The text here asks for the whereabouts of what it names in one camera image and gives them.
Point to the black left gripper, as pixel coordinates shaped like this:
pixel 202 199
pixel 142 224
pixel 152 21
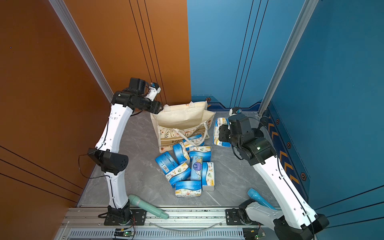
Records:
pixel 156 108

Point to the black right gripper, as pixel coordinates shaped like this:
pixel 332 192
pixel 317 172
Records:
pixel 223 132

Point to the cream floral canvas bag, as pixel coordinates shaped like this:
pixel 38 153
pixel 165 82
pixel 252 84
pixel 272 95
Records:
pixel 180 122

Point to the purple cartoon tissue pack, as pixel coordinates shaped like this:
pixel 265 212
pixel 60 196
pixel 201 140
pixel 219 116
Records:
pixel 196 168

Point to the floral tissue pack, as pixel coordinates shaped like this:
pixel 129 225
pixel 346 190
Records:
pixel 208 176
pixel 188 189
pixel 180 173

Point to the floral tissue pack front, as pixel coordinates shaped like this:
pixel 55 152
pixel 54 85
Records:
pixel 188 189

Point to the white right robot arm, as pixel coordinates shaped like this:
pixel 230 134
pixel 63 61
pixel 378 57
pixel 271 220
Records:
pixel 295 220

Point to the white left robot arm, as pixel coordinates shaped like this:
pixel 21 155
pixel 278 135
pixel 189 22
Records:
pixel 113 164

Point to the black round-base microphone stand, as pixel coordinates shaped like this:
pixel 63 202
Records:
pixel 264 121

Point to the blue tissue pack centre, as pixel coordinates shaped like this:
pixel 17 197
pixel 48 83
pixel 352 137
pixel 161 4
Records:
pixel 205 152

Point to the upright blue tissue pack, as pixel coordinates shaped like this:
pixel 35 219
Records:
pixel 181 154

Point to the blue handheld cylinder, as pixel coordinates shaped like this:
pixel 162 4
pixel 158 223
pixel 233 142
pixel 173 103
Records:
pixel 253 194

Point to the blue tissue pack left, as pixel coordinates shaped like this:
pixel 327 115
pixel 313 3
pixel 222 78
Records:
pixel 166 162

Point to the right circuit board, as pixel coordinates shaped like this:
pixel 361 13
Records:
pixel 253 234

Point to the circuit board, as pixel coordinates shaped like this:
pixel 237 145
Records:
pixel 124 234
pixel 253 234

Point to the green handheld cylinder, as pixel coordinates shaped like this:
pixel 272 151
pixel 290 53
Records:
pixel 138 202

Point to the left circuit board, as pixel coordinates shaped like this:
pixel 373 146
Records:
pixel 124 234

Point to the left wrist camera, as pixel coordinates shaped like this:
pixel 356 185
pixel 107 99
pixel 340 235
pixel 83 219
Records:
pixel 154 90

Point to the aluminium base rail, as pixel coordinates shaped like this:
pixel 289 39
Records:
pixel 184 223

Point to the aluminium corner post left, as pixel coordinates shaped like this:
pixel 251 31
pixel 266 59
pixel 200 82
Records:
pixel 76 36

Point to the aluminium corner post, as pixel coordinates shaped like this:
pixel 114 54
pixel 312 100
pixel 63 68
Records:
pixel 76 36
pixel 301 23

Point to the aluminium corner post right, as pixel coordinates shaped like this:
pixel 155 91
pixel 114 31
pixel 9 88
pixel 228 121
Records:
pixel 301 23

